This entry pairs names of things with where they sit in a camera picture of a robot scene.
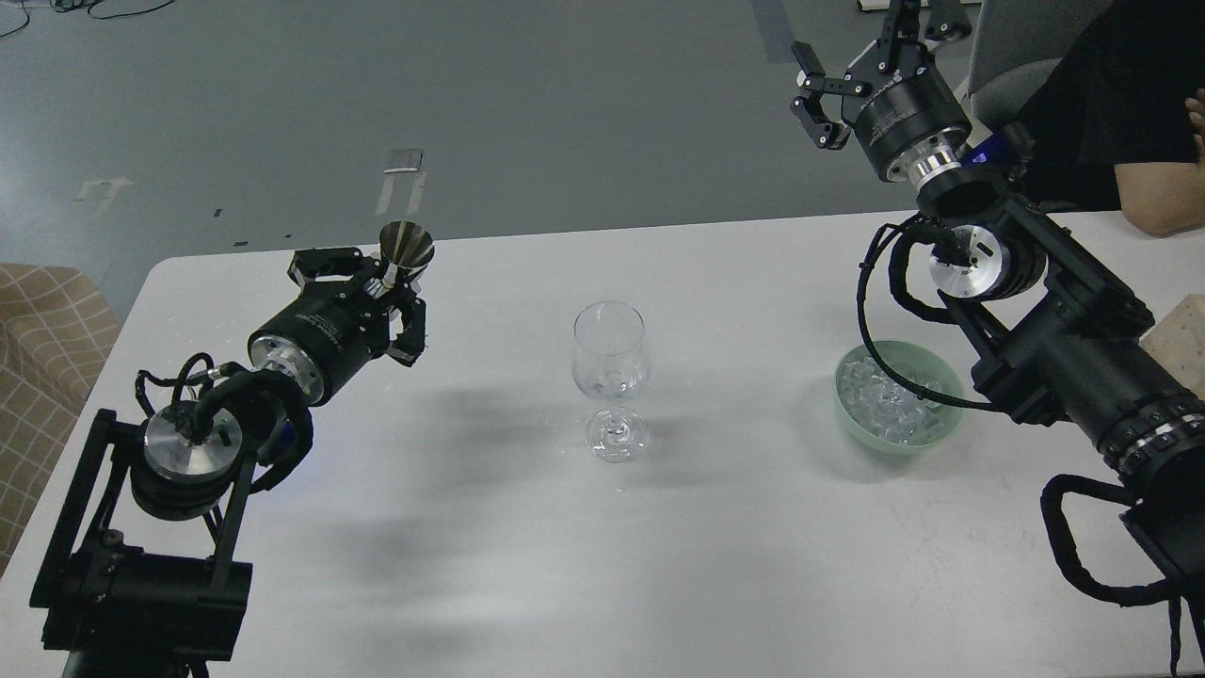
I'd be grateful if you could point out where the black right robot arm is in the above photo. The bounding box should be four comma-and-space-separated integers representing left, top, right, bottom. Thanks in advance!
790, 1, 1203, 665

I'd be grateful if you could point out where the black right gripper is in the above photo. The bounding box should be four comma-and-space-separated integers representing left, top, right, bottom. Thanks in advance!
790, 1, 972, 184

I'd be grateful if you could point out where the person in black shirt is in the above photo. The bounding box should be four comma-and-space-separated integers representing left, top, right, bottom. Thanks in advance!
1017, 1, 1204, 237

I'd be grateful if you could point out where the clear wine glass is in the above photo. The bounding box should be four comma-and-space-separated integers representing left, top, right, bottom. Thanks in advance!
571, 300, 651, 462

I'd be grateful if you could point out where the pile of ice cubes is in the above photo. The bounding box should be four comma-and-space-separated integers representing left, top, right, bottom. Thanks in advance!
835, 356, 956, 447

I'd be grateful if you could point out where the beige checked chair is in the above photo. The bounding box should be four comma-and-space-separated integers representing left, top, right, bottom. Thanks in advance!
1, 263, 121, 568

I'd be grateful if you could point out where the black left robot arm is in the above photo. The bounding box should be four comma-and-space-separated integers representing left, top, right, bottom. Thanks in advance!
30, 235, 434, 677

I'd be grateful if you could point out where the person's hand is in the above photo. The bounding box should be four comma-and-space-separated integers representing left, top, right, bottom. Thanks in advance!
1183, 89, 1205, 158

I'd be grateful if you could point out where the green bowl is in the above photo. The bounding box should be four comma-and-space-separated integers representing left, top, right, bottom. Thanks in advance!
831, 340, 965, 456

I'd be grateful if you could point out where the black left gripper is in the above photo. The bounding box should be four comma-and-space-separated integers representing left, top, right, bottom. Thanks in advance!
247, 248, 427, 407

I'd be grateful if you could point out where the steel double jigger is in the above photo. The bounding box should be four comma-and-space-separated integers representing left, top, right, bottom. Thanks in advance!
380, 220, 435, 289

